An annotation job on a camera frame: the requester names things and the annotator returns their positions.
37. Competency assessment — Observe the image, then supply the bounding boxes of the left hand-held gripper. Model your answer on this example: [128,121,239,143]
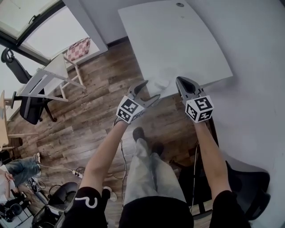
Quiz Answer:
[116,80,162,124]

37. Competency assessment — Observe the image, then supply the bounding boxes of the black padded office chair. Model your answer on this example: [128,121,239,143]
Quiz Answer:
[178,160,272,221]

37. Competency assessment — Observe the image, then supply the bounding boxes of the pink checkered bag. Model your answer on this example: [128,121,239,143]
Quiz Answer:
[66,37,91,61]

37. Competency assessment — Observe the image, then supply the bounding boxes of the person's left forearm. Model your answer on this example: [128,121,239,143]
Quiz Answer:
[79,121,131,201]

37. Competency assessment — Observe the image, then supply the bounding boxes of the person's right dark shoe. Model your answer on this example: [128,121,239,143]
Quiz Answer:
[152,142,165,156]

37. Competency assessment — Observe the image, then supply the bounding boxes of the person's black t-shirt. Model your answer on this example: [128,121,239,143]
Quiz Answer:
[62,187,252,228]

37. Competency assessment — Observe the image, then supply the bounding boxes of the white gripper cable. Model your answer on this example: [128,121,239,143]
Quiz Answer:
[191,142,200,208]

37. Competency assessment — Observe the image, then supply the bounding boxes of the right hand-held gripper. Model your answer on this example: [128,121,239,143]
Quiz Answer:
[175,76,215,123]

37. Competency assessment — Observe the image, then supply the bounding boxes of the white power strip cable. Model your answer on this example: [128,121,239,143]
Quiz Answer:
[39,164,74,172]

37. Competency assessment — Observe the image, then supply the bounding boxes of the black camera equipment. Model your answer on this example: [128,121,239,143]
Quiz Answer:
[0,195,25,223]

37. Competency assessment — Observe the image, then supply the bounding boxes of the person's dark shoe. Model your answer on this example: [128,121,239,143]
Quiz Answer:
[152,142,165,156]
[132,127,145,143]

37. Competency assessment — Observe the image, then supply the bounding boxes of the light wooden desk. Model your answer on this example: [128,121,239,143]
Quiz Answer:
[0,90,40,152]

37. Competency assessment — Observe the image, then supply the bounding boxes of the white rectangular block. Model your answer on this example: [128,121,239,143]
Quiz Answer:
[155,79,170,90]

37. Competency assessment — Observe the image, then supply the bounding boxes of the black mesh office chair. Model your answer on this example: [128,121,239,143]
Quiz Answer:
[0,48,58,125]

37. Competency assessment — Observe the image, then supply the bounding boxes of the black framed window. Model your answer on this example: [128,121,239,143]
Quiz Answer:
[0,0,101,67]

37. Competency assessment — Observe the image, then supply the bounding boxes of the person's grey trousers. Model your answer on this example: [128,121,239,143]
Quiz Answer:
[123,138,187,207]

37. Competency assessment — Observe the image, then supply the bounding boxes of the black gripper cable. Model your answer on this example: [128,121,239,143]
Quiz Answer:
[120,140,128,208]

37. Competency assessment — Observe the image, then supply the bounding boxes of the person's left dark shoe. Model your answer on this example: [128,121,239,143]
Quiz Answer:
[132,127,145,143]

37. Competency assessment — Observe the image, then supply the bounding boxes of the person's right forearm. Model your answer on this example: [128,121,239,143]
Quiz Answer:
[193,121,232,200]

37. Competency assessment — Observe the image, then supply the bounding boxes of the white table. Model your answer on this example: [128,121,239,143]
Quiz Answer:
[117,0,234,100]

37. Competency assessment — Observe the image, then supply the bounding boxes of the black round seat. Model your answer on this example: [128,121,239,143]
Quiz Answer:
[48,181,79,211]

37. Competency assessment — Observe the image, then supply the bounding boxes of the white wooden chair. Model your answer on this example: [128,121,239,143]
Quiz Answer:
[20,53,87,103]

